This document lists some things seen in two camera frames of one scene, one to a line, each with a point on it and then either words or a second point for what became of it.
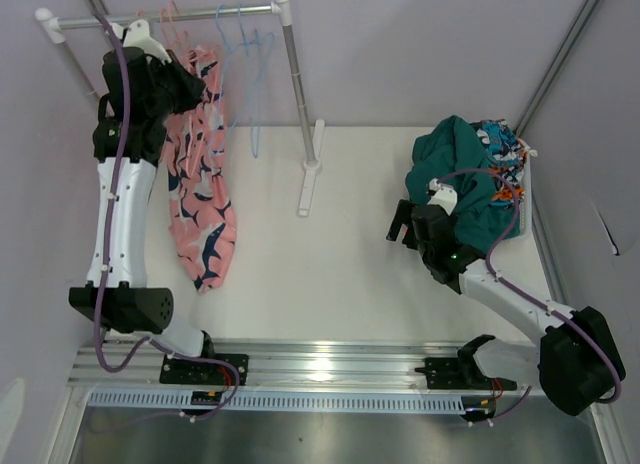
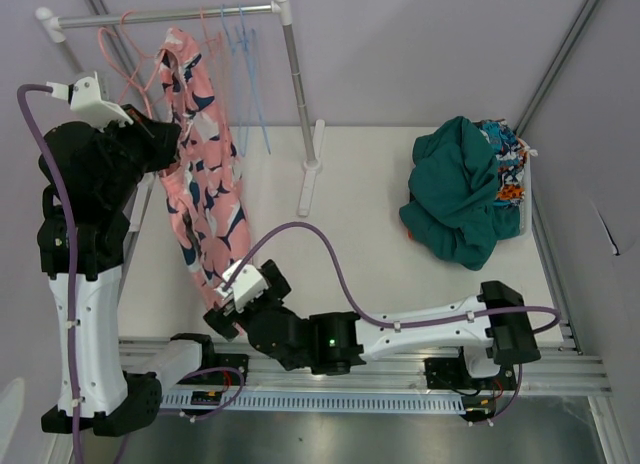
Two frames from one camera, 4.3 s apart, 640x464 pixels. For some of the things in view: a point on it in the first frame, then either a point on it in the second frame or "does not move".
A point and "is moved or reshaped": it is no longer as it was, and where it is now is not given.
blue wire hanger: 258,50 -> 253,83
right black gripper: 403,217 -> 223,320
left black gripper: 192,86 -> 160,138
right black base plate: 460,373 does not move
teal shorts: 451,147 does not move
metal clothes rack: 51,28 does not move
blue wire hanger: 219,13 -> 240,49
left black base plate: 180,370 does not move
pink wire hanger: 177,38 -> 218,39
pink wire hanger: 166,19 is moved or reshaped
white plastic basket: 525,214 does not move
